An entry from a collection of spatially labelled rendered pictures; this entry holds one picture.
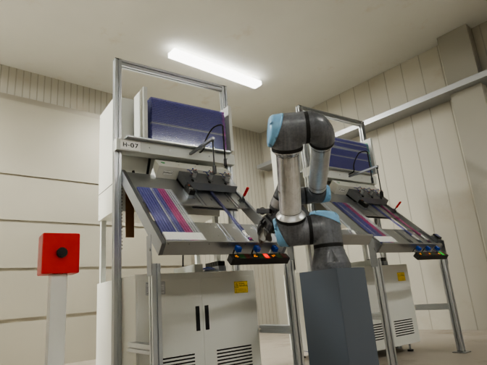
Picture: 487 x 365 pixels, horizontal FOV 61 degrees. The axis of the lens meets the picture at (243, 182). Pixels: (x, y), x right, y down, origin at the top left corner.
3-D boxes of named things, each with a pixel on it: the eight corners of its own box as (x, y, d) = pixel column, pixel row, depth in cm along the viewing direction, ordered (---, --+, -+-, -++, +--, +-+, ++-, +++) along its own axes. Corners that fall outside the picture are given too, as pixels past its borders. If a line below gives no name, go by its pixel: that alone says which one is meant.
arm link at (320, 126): (336, 101, 147) (326, 188, 184) (306, 103, 147) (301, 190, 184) (343, 122, 139) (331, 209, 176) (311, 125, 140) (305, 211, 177)
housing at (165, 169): (225, 193, 265) (232, 174, 261) (153, 187, 238) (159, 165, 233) (219, 187, 271) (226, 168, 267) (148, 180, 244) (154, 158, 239)
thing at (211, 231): (281, 248, 214) (283, 243, 213) (163, 248, 177) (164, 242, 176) (263, 228, 229) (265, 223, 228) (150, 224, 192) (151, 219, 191)
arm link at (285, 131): (314, 250, 162) (309, 115, 140) (275, 253, 162) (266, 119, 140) (309, 235, 173) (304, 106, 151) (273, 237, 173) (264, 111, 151)
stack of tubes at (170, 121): (227, 150, 265) (224, 112, 272) (151, 138, 236) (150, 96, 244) (217, 156, 275) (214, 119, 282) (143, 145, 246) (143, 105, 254)
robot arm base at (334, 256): (359, 267, 160) (355, 242, 162) (335, 268, 150) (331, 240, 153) (327, 271, 170) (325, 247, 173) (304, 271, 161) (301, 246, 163)
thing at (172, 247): (280, 253, 214) (285, 242, 212) (162, 255, 177) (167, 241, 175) (280, 252, 215) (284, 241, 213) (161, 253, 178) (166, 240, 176)
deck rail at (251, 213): (283, 253, 215) (288, 244, 213) (280, 253, 214) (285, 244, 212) (225, 189, 269) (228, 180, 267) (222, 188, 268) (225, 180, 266)
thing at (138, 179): (246, 215, 243) (249, 207, 241) (138, 209, 206) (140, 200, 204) (222, 188, 268) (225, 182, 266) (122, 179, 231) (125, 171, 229)
